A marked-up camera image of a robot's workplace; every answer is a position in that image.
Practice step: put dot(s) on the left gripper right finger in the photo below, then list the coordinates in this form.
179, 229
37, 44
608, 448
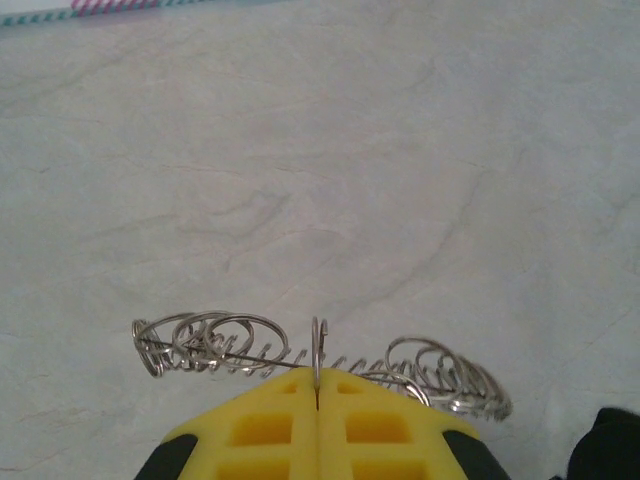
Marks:
380, 430

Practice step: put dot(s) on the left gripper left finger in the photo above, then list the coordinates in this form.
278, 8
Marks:
260, 430

